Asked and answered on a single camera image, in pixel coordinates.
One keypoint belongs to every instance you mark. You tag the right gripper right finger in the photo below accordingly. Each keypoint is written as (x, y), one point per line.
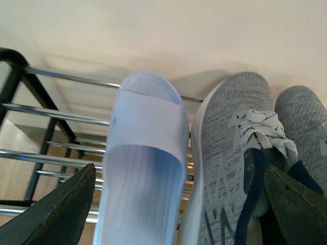
(300, 212)

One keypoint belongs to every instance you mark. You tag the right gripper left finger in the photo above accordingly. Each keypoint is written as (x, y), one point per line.
(59, 217)

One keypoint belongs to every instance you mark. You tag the light blue slide sandal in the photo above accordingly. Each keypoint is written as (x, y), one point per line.
(145, 163)

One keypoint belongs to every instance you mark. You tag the grey knit sneaker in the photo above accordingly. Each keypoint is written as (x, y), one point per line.
(235, 138)
(304, 119)

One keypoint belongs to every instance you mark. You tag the black metal shoe rack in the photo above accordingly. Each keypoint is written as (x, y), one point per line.
(61, 148)

